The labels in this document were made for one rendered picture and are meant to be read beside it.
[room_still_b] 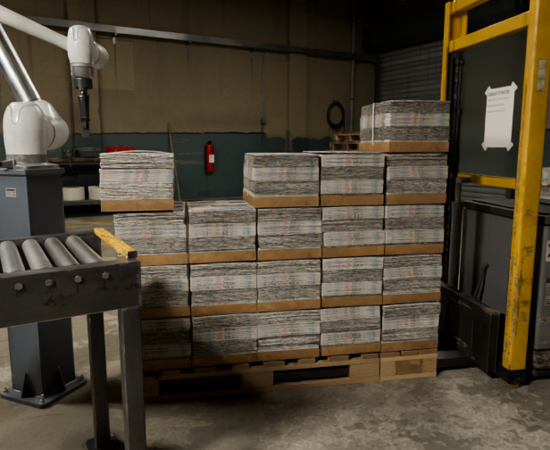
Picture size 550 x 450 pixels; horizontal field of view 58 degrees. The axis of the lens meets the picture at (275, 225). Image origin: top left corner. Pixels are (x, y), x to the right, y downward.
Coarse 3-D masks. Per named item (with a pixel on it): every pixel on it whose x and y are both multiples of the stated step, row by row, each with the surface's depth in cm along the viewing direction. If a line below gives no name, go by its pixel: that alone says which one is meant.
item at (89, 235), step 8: (80, 232) 172; (88, 232) 172; (0, 240) 157; (8, 240) 158; (16, 240) 159; (24, 240) 160; (40, 240) 163; (64, 240) 166; (88, 240) 170; (96, 240) 172; (96, 248) 172; (24, 256) 161; (48, 256) 165; (0, 264) 158; (24, 264) 161; (0, 272) 158
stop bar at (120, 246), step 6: (102, 228) 169; (96, 234) 165; (102, 234) 158; (108, 234) 157; (108, 240) 150; (114, 240) 147; (120, 240) 147; (114, 246) 143; (120, 246) 138; (126, 246) 138; (120, 252) 138; (126, 252) 132; (132, 252) 133
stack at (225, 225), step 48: (144, 240) 205; (192, 240) 208; (240, 240) 212; (288, 240) 216; (336, 240) 220; (384, 240) 225; (144, 288) 208; (192, 288) 211; (240, 288) 216; (288, 288) 220; (336, 288) 223; (144, 336) 211; (192, 336) 216; (240, 336) 220; (288, 336) 223; (336, 336) 227; (144, 384) 214; (288, 384) 227; (336, 384) 231
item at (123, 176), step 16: (112, 160) 196; (128, 160) 197; (144, 160) 198; (160, 160) 199; (112, 176) 197; (128, 176) 198; (144, 176) 200; (160, 176) 201; (112, 192) 198; (128, 192) 199; (144, 192) 201; (160, 192) 202
